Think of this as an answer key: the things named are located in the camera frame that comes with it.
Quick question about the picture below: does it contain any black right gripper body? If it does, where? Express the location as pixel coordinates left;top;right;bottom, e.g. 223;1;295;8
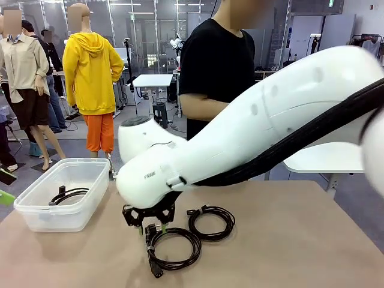
131;191;183;216

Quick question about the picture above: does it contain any black braided USB cable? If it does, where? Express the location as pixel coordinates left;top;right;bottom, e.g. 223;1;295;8
185;205;236;242

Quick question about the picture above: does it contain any thin black cable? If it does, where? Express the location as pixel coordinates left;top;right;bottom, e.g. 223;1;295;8
144;223;202;279

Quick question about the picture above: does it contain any black power cable round plug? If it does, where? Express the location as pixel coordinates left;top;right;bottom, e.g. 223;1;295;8
49;185;90;206

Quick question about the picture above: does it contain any person's right forearm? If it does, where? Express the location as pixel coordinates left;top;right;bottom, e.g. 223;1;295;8
181;95;230;122

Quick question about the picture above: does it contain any translucent plastic storage bin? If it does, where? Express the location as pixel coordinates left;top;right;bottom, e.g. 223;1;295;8
13;157;110;233

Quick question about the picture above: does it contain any grey step stool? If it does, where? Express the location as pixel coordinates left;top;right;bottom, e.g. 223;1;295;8
152;101;169;129

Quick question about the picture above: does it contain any person in dark jacket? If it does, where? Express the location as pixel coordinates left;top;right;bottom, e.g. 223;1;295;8
40;28;68;134

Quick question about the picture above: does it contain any mannequin in beige shirt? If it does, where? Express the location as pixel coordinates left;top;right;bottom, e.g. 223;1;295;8
0;8;67;171

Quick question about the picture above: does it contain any white height-adjustable desk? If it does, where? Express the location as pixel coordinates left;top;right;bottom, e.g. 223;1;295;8
131;74;174;121

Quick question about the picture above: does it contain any mannequin in yellow hoodie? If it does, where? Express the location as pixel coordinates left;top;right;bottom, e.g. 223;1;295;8
62;3;125;181

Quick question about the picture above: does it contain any black-haired person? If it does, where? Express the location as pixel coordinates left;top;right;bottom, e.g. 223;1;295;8
20;19;38;38

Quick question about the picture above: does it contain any person in black t-shirt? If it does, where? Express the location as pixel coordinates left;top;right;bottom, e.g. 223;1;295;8
178;0;256;142

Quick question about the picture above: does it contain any white humanoid robot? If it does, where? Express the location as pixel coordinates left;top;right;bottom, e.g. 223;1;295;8
170;37;184;65

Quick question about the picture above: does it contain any white shoe rack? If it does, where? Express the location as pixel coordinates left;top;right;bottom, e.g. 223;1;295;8
254;67;283;82

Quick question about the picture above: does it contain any black stand white top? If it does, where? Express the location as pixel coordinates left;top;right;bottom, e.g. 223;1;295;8
308;33;322;58

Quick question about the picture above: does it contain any grey partition panel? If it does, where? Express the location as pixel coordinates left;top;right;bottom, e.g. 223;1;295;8
317;13;357;49

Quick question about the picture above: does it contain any black clothes rack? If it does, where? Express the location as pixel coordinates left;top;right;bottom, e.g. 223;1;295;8
350;34;384;65

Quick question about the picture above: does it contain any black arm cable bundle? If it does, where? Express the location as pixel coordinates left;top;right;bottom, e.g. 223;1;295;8
191;79;384;187

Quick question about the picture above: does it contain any black camera tripod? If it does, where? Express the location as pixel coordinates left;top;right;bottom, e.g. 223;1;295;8
124;38;136;91

